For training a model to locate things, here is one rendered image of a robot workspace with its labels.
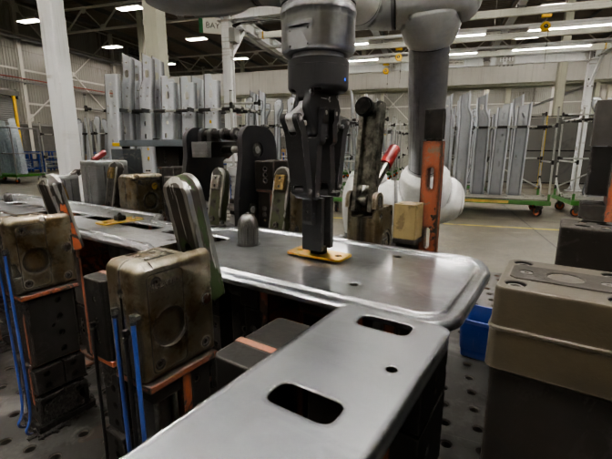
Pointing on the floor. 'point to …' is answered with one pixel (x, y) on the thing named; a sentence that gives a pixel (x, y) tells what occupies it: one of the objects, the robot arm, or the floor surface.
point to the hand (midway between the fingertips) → (317, 222)
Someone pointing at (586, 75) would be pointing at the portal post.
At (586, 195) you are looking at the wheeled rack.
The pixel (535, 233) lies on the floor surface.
